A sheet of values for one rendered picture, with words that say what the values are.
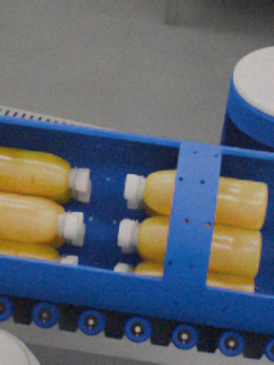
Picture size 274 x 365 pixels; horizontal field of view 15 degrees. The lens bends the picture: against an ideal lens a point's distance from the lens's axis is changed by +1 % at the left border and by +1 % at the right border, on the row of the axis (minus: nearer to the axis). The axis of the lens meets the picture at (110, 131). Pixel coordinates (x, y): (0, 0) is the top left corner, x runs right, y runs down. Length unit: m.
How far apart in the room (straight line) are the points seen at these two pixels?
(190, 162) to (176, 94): 2.36
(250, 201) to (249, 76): 0.62
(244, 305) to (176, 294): 0.10
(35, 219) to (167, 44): 2.68
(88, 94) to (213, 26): 0.75
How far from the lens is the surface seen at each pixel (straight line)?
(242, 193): 1.62
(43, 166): 1.71
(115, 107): 3.86
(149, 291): 1.61
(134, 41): 4.26
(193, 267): 1.58
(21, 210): 1.64
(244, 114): 2.15
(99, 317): 1.72
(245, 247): 1.62
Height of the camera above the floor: 2.22
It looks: 36 degrees down
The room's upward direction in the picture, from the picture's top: 5 degrees clockwise
